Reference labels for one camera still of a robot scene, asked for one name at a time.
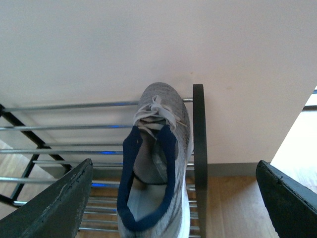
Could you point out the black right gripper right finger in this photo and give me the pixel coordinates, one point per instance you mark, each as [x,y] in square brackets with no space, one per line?
[291,206]

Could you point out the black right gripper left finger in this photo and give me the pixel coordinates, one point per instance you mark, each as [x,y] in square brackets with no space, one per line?
[56,212]

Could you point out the grey knit sneaker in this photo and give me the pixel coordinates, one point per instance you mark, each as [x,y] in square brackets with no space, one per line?
[152,199]

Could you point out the black metal shoe rack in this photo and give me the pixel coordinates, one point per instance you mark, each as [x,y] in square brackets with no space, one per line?
[27,188]

